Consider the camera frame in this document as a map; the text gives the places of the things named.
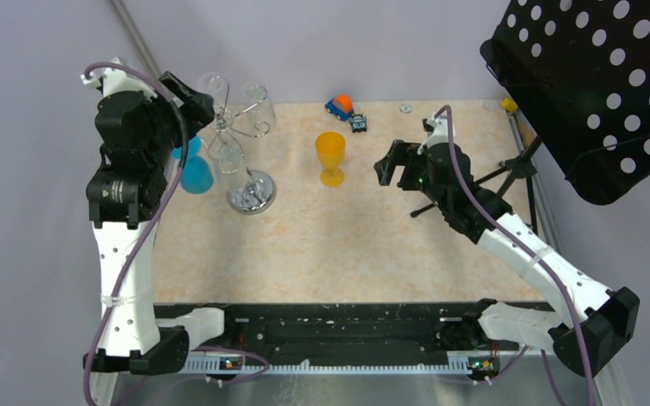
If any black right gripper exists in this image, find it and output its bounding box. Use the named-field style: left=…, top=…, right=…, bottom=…
left=374, top=140, right=449, bottom=211

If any yellow plastic wine glass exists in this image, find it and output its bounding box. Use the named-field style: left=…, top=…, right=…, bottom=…
left=315, top=131, right=346, bottom=188

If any clear wine glass front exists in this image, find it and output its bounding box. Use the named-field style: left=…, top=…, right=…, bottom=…
left=215, top=144, right=251, bottom=194

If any clear wine glass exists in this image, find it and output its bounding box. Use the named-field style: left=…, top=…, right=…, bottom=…
left=196, top=73, right=230, bottom=118
left=215, top=144, right=251, bottom=194

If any blue plastic wine glass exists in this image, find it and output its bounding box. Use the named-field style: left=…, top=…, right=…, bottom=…
left=179, top=135, right=214, bottom=195

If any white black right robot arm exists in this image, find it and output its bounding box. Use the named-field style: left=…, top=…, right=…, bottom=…
left=373, top=140, right=641, bottom=376

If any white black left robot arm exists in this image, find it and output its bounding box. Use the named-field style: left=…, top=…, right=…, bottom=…
left=81, top=58, right=238, bottom=376

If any clear wine glass back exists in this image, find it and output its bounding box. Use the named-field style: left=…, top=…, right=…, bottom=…
left=196, top=73, right=230, bottom=118

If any chrome wine glass rack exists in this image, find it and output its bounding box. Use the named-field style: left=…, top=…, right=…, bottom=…
left=199, top=74, right=277, bottom=215

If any clear textured glass right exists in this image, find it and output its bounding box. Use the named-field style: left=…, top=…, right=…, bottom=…
left=240, top=82, right=277, bottom=138

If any blue orange toy car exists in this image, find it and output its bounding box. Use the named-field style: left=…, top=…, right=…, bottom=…
left=325, top=94, right=355, bottom=122

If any yellow corner block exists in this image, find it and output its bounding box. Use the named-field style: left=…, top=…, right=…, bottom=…
left=499, top=98, right=519, bottom=113

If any black tripod stand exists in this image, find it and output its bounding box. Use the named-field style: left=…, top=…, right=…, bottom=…
left=410, top=137, right=542, bottom=242

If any black perforated music stand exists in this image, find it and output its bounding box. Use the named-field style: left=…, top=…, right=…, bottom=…
left=480, top=1, right=650, bottom=206

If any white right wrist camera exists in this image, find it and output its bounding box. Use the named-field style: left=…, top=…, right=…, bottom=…
left=422, top=113, right=456, bottom=148

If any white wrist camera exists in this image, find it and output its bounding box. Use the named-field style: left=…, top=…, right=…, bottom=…
left=422, top=113, right=456, bottom=148
left=80, top=67, right=135, bottom=97

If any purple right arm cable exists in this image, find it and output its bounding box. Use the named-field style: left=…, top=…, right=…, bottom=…
left=434, top=104, right=601, bottom=406

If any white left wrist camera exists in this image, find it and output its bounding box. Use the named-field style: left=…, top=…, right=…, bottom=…
left=80, top=67, right=135, bottom=97

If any aluminium frame rail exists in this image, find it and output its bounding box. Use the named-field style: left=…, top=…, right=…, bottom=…
left=107, top=0, right=161, bottom=79

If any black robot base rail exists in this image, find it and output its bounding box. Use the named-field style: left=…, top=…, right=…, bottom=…
left=153, top=302, right=562, bottom=368

